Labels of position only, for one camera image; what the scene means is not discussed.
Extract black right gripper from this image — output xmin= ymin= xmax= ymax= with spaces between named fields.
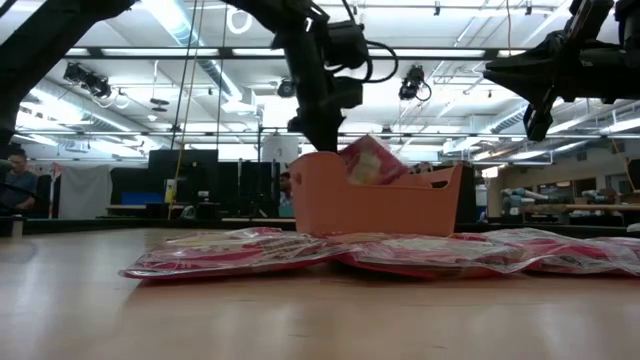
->
xmin=482 ymin=31 xmax=640 ymax=143

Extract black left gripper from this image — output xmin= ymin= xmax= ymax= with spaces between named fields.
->
xmin=286 ymin=47 xmax=347 ymax=154

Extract red Orville popcorn bag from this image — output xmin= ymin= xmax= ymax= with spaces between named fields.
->
xmin=337 ymin=133 xmax=410 ymax=187
xmin=118 ymin=226 xmax=347 ymax=281
xmin=333 ymin=230 xmax=532 ymax=280
xmin=464 ymin=227 xmax=640 ymax=278

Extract white cylinder container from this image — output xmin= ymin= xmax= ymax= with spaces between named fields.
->
xmin=260 ymin=133 xmax=300 ymax=165

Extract person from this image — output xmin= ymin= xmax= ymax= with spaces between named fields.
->
xmin=278 ymin=170 xmax=296 ymax=219
xmin=0 ymin=146 xmax=40 ymax=217

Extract orange plastic basket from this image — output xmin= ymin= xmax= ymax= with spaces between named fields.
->
xmin=288 ymin=151 xmax=464 ymax=238

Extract wooden background desk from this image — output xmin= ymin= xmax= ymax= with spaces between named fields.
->
xmin=523 ymin=201 xmax=640 ymax=227

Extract white hanging cloth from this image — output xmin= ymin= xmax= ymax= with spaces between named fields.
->
xmin=58 ymin=164 xmax=113 ymax=220

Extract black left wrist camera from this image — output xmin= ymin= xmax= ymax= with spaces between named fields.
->
xmin=329 ymin=76 xmax=365 ymax=109

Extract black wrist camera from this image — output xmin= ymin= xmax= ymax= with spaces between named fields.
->
xmin=564 ymin=0 xmax=617 ymax=47
xmin=329 ymin=76 xmax=365 ymax=109

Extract black frame-mounted camera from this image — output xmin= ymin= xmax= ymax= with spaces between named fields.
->
xmin=397 ymin=64 xmax=433 ymax=103
xmin=276 ymin=78 xmax=297 ymax=100
xmin=62 ymin=61 xmax=113 ymax=100

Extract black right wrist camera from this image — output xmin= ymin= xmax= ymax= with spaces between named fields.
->
xmin=564 ymin=0 xmax=617 ymax=47

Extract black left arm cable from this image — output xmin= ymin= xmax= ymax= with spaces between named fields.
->
xmin=363 ymin=38 xmax=400 ymax=85

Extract yellow cable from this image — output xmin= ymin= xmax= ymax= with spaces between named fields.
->
xmin=166 ymin=0 xmax=206 ymax=221

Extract black table edge rail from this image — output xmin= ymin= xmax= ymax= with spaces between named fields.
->
xmin=0 ymin=216 xmax=640 ymax=239

